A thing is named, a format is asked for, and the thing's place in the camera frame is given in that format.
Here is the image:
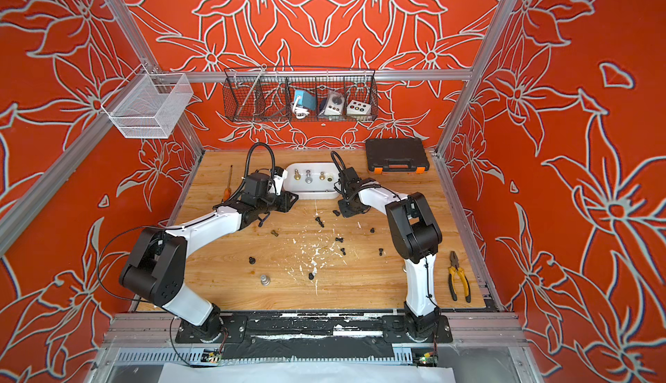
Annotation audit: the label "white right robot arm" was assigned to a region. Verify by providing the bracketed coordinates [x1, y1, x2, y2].
[331, 152, 442, 341]

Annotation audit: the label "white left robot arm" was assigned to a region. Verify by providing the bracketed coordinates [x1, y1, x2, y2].
[119, 142, 298, 342]

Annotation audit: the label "white plastic storage box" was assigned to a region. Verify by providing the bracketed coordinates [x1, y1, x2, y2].
[283, 162, 340, 200]

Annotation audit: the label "white dotted box in basket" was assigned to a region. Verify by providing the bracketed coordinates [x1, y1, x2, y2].
[346, 100, 371, 119]

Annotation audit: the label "blue box in basket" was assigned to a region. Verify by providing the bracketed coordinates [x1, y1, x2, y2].
[291, 89, 317, 115]

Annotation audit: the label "black tool case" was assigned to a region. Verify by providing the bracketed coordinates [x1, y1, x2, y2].
[365, 138, 430, 174]

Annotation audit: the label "white device in basket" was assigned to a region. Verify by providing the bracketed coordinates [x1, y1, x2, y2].
[319, 91, 345, 117]

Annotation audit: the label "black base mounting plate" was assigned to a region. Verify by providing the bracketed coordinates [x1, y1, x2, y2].
[174, 309, 453, 360]

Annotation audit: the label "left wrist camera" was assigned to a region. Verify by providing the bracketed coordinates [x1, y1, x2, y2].
[270, 167, 288, 196]

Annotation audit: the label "orange handled screwdriver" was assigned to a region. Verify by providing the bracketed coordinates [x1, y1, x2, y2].
[222, 165, 233, 202]

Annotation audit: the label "black wire wall basket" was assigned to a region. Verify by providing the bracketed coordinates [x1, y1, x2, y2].
[222, 66, 379, 123]

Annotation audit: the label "yellow handled pliers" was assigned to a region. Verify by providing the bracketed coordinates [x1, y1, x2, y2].
[447, 250, 471, 303]

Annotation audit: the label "clear plastic wall bin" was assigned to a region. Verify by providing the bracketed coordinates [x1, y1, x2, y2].
[102, 74, 194, 139]

